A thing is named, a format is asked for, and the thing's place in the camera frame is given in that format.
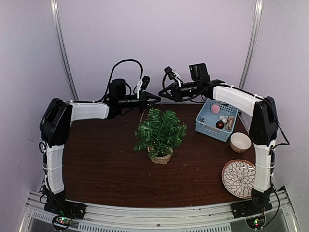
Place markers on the pink pompom ornament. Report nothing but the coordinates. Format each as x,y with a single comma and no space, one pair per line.
215,109

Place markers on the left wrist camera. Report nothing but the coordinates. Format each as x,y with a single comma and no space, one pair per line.
142,85

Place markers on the left circuit board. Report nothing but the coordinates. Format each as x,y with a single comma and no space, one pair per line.
60,222

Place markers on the left aluminium corner post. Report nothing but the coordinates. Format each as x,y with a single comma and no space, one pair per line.
63,52

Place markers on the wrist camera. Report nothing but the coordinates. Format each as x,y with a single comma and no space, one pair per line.
173,75
142,85

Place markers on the burlap tree pot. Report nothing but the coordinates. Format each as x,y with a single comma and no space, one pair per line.
160,158

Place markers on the light blue plastic basket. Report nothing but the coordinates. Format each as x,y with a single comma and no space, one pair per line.
209,126

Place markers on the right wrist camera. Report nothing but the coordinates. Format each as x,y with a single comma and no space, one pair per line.
173,75

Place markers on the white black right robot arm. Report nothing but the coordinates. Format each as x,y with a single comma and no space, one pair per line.
264,122

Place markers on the brown shiny ball ornament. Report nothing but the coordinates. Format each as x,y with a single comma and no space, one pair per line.
220,124

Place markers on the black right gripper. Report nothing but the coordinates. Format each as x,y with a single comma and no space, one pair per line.
176,94

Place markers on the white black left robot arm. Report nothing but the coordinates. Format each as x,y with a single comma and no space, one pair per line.
57,120

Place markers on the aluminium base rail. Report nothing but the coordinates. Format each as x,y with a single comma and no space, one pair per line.
208,218

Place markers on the white cotton boll ornament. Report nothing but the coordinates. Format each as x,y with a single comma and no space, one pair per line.
224,119

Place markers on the floral patterned plate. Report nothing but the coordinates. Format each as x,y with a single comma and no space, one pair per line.
238,177

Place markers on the white ceramic bowl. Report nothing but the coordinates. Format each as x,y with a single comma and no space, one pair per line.
240,142

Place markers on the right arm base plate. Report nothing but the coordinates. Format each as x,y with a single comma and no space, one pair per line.
247,208

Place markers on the right circuit board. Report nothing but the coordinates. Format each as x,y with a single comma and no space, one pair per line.
256,222

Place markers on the right aluminium corner post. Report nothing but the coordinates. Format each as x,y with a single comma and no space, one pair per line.
257,18

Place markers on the circuit board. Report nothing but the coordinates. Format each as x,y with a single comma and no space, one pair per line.
256,222
60,222

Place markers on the aluminium corner post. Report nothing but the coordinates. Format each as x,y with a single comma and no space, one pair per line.
257,18
63,52

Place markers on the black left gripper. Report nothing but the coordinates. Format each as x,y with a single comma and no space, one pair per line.
144,100

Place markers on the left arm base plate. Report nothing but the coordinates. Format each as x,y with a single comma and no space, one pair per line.
68,209

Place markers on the small green christmas tree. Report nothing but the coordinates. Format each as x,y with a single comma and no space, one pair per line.
160,133

